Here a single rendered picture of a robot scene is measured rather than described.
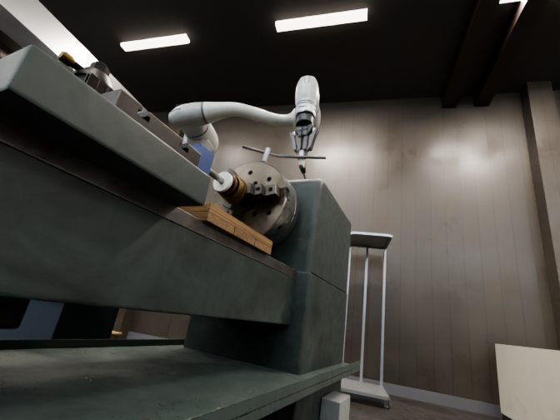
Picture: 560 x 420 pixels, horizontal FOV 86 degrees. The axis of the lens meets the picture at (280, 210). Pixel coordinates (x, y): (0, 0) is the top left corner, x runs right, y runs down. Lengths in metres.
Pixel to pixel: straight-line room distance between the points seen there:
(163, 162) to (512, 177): 5.15
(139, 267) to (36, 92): 0.28
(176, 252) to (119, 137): 0.24
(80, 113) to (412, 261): 4.44
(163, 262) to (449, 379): 4.27
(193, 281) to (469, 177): 4.85
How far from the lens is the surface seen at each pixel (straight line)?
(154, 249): 0.55
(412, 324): 4.52
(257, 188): 1.02
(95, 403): 0.61
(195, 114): 1.47
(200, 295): 0.65
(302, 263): 1.09
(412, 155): 5.25
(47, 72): 0.42
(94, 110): 0.43
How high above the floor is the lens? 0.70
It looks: 19 degrees up
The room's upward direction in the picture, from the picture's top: 9 degrees clockwise
